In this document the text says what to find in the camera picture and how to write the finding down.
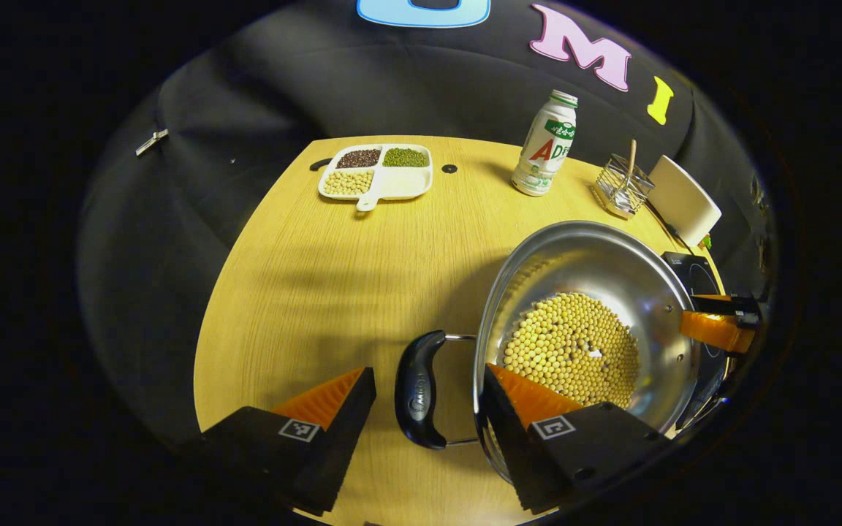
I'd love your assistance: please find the silver metal clip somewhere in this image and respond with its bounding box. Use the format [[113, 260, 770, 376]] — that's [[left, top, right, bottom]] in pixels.
[[134, 129, 170, 157]]

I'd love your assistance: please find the black induction cooktop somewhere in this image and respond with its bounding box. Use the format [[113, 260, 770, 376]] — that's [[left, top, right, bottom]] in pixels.
[[661, 251, 730, 432]]

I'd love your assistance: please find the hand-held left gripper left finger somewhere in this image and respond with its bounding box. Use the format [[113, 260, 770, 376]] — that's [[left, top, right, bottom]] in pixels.
[[198, 365, 378, 516]]

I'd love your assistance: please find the heap of small yellow beans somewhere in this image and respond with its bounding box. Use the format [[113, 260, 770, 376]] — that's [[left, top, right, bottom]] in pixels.
[[323, 170, 374, 196]]

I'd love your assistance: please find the heap of green mung beans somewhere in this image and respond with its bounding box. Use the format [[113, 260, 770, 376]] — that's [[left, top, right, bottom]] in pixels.
[[382, 148, 429, 168]]

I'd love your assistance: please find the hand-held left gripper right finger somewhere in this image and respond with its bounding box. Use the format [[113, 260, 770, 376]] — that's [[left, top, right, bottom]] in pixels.
[[479, 363, 674, 514]]

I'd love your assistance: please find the white divided plate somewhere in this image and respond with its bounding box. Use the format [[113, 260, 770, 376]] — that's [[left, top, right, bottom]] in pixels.
[[317, 143, 434, 213]]

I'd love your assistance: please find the heap of dark red beans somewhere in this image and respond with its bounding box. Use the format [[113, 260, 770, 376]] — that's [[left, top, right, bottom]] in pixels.
[[335, 148, 382, 169]]

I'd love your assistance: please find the wooden handled utensil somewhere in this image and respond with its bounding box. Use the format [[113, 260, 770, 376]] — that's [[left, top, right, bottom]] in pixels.
[[622, 139, 638, 198]]

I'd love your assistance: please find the black power cable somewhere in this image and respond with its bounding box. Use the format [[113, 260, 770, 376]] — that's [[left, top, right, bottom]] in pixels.
[[644, 201, 696, 253]]

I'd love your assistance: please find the white milk bottle green label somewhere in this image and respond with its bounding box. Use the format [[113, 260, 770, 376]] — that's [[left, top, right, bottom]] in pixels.
[[511, 90, 579, 198]]

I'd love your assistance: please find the stainless steel pot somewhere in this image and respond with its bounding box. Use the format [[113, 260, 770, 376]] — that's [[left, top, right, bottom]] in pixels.
[[394, 221, 703, 487]]

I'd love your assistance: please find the wire mesh basket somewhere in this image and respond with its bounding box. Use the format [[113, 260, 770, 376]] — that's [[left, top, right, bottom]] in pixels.
[[593, 153, 656, 220]]

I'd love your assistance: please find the pile of soybeans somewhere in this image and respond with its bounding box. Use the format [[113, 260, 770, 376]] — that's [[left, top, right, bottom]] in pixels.
[[501, 292, 641, 410]]

